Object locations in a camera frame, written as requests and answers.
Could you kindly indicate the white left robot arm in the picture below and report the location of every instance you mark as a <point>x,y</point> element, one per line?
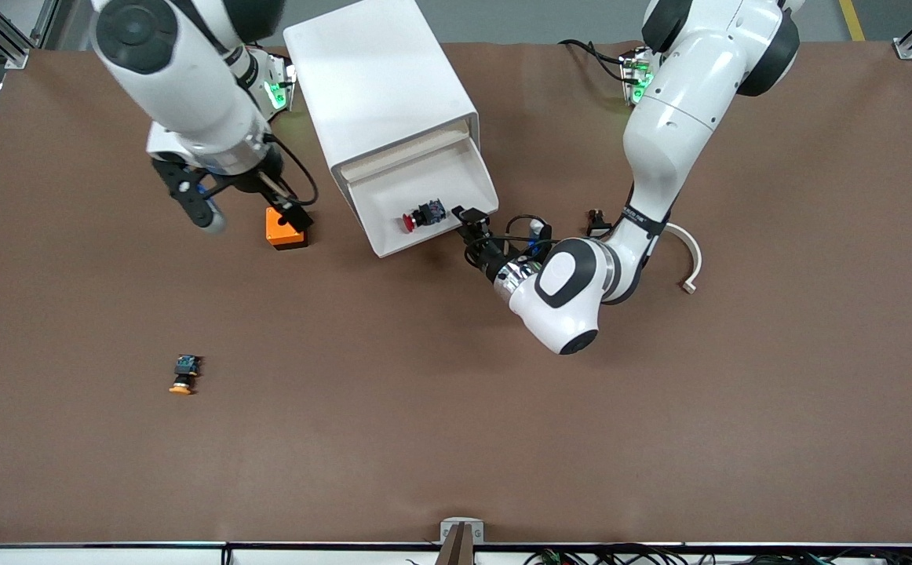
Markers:
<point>676,125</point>

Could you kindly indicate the orange box with black button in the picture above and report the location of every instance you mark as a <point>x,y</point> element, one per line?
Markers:
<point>277,231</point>

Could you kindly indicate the red mushroom push button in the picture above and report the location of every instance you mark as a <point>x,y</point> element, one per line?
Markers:
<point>424,213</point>

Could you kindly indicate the white drawer cabinet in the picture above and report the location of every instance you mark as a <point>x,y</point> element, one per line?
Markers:
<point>377,78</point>

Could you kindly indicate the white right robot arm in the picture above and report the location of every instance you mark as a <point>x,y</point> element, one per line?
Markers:
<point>189,86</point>

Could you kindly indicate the brown table mat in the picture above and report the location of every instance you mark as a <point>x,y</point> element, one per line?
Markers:
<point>424,392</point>

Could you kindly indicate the orange mushroom push button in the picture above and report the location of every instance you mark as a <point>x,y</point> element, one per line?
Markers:
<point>184,369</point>

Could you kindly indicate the white table edge rail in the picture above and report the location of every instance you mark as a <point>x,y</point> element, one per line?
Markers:
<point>111,553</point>

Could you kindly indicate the white drawer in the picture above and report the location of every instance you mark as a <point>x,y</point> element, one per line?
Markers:
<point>393,208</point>

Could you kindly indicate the white rectangular push-button switch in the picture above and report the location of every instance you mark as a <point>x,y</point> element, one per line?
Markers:
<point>597,227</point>

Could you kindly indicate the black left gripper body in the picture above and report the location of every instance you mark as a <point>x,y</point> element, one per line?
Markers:
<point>487,256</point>

